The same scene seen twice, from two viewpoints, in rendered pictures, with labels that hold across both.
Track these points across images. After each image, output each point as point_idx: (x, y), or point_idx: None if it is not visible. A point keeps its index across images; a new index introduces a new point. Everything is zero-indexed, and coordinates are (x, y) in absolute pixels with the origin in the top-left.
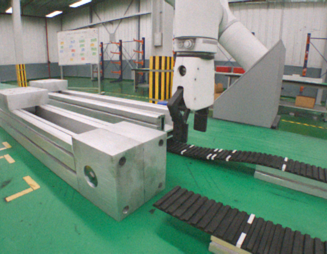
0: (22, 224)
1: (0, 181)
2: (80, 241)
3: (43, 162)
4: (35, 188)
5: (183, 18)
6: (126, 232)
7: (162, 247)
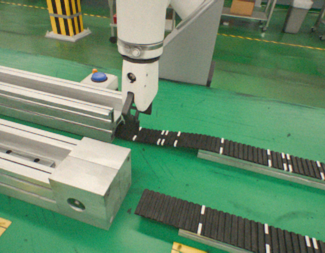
0: None
1: None
2: None
3: None
4: (7, 226)
5: (130, 22)
6: (118, 237)
7: (147, 241)
